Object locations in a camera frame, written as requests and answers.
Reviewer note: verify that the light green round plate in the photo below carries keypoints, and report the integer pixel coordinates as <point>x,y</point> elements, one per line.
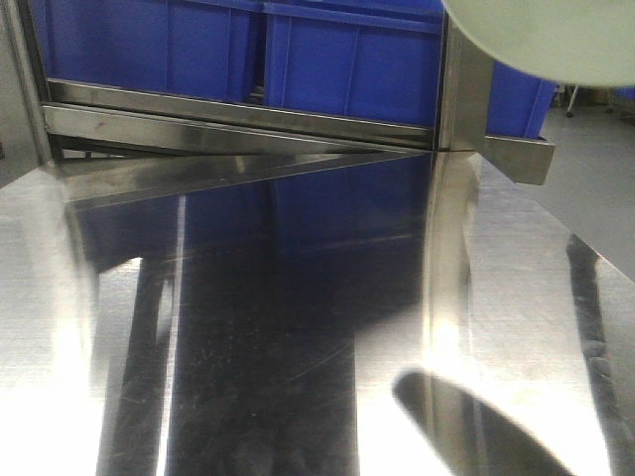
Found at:
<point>579,42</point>

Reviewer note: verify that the stainless steel shelf rack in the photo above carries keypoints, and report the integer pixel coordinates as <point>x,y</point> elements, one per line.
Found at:
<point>107,142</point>

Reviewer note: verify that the left blue plastic bin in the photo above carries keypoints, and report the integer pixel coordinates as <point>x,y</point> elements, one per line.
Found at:
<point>202,49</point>

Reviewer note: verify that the blue plastic bin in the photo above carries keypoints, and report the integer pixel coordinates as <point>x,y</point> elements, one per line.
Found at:
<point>378,60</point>
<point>202,49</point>

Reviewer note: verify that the right blue plastic bin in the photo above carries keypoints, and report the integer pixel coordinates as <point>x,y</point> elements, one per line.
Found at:
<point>378,60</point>

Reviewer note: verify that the grey office chair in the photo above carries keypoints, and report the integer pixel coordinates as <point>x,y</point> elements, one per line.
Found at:
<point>590,96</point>

